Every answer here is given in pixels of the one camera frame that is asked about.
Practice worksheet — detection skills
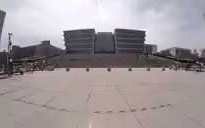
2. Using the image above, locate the wide grey stone staircase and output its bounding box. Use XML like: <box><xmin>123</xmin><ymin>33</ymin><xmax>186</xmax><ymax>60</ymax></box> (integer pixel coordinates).
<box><xmin>39</xmin><ymin>53</ymin><xmax>178</xmax><ymax>69</ymax></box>

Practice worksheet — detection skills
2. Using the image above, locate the row of bollards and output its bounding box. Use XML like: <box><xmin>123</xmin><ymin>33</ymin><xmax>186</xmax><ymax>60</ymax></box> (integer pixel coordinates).
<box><xmin>65</xmin><ymin>66</ymin><xmax>166</xmax><ymax>73</ymax></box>

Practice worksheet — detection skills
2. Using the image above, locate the pale paved plaza ground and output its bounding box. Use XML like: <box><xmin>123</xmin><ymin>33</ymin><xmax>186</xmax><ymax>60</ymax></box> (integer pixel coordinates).
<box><xmin>0</xmin><ymin>67</ymin><xmax>205</xmax><ymax>128</ymax></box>

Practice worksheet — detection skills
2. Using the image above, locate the large grey layered building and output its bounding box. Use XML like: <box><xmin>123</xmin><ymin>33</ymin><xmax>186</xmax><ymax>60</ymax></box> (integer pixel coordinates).
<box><xmin>62</xmin><ymin>28</ymin><xmax>147</xmax><ymax>55</ymax></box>

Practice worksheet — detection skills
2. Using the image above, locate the small grey building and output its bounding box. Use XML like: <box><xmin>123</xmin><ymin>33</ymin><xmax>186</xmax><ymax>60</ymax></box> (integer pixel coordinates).
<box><xmin>144</xmin><ymin>43</ymin><xmax>158</xmax><ymax>56</ymax></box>

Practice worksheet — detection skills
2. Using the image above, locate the low dark building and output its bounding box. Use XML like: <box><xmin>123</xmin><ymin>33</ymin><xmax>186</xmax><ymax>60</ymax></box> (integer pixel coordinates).
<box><xmin>10</xmin><ymin>40</ymin><xmax>66</xmax><ymax>61</ymax></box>

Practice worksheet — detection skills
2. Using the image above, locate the row of parked bicycles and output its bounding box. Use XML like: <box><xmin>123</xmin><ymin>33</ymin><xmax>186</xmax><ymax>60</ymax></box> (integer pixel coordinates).
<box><xmin>14</xmin><ymin>59</ymin><xmax>56</xmax><ymax>74</ymax></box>
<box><xmin>168</xmin><ymin>61</ymin><xmax>204</xmax><ymax>73</ymax></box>

